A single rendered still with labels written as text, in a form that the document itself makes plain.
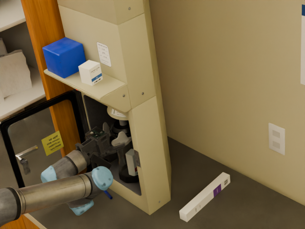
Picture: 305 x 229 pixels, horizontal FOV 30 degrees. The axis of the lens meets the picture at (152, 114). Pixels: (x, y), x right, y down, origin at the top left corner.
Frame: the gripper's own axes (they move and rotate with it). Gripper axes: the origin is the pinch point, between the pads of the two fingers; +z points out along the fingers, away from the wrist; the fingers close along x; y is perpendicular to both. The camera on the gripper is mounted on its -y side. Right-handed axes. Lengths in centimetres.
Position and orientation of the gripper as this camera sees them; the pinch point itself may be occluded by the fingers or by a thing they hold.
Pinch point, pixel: (124, 132)
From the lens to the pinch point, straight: 209.7
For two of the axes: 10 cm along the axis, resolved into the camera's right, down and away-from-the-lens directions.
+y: -1.8, -8.0, -5.7
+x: -6.8, -3.2, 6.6
